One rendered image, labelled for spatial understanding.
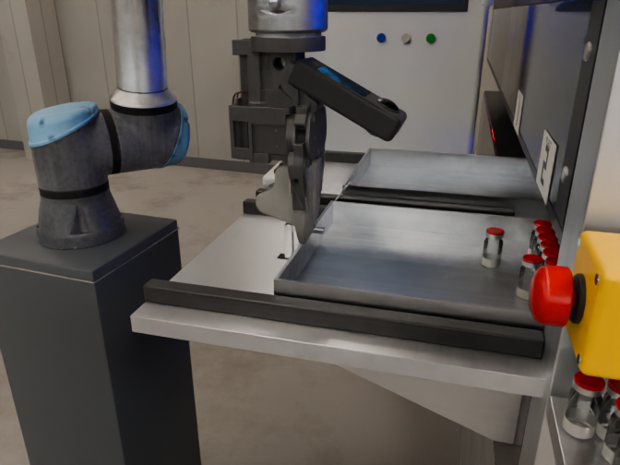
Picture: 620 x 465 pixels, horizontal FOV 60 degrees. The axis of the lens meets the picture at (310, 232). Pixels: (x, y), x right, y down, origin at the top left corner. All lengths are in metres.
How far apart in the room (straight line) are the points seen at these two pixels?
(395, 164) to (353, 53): 0.43
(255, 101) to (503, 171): 0.66
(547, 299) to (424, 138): 1.11
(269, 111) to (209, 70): 3.78
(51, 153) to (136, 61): 0.21
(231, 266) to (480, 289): 0.29
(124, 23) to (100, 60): 3.88
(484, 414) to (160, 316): 0.36
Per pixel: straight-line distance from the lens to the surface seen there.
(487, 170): 1.10
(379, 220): 0.78
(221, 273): 0.65
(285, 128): 0.53
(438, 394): 0.63
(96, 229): 1.01
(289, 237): 0.67
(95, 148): 0.99
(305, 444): 1.69
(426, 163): 1.10
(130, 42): 0.98
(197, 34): 4.32
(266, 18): 0.52
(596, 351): 0.38
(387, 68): 1.43
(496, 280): 0.66
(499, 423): 0.65
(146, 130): 1.00
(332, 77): 0.52
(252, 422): 1.77
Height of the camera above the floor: 1.17
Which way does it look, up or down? 22 degrees down
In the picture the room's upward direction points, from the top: straight up
